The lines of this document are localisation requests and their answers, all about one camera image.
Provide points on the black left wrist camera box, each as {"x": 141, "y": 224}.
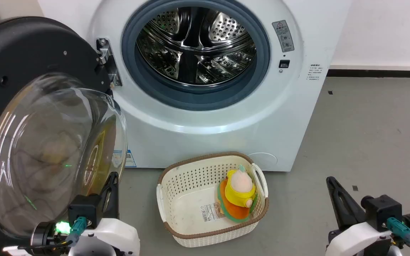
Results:
{"x": 84, "y": 209}

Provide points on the stainless steel washer drum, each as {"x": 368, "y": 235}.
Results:
{"x": 194, "y": 42}

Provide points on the metal door hinge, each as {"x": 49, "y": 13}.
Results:
{"x": 103, "y": 46}

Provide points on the grey warning label sticker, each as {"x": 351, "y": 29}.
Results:
{"x": 283, "y": 35}

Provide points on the cream plastic laundry basket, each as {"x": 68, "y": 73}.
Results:
{"x": 187, "y": 199}

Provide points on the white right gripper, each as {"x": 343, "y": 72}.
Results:
{"x": 354, "y": 241}

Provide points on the white front-load washing machine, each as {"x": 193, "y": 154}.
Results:
{"x": 226, "y": 142}

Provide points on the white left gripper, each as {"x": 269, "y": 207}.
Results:
{"x": 112, "y": 238}

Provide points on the small printed text sticker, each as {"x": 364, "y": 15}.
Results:
{"x": 313, "y": 73}

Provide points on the yellow orange plush doll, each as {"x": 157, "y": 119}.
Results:
{"x": 238, "y": 185}

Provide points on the black door latch slot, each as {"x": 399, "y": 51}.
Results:
{"x": 284, "y": 64}

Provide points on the blue white energy sticker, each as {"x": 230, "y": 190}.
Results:
{"x": 130, "y": 159}

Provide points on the white barcode label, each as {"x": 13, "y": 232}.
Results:
{"x": 210, "y": 212}

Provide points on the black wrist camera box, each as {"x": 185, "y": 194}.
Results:
{"x": 84, "y": 209}
{"x": 381, "y": 209}

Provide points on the round white filter cover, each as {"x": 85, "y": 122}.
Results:
{"x": 265, "y": 161}

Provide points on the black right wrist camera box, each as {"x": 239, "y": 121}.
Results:
{"x": 381, "y": 209}

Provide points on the black round glass washer door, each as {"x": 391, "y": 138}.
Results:
{"x": 30, "y": 46}

